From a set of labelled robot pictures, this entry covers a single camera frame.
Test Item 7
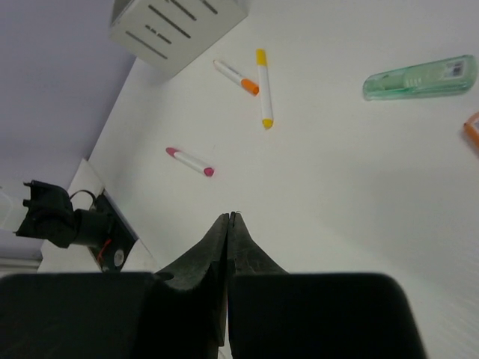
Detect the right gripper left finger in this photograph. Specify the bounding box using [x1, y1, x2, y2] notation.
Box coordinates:
[155, 214, 229, 348]

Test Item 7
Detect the yellow capped white marker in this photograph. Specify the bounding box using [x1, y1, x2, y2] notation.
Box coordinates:
[256, 49, 274, 129]

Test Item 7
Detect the white slotted organizer box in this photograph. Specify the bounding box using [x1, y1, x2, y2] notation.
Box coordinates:
[109, 0, 248, 79]

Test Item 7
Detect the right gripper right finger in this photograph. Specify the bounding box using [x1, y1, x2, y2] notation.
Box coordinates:
[228, 211, 291, 349]

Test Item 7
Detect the orange capped white marker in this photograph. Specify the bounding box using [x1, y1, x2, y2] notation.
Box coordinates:
[213, 60, 259, 96]

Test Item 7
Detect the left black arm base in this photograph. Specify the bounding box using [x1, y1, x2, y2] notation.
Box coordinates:
[70, 189, 138, 272]

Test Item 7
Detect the pink capped white marker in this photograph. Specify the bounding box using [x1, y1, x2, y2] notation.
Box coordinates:
[165, 147, 215, 177]

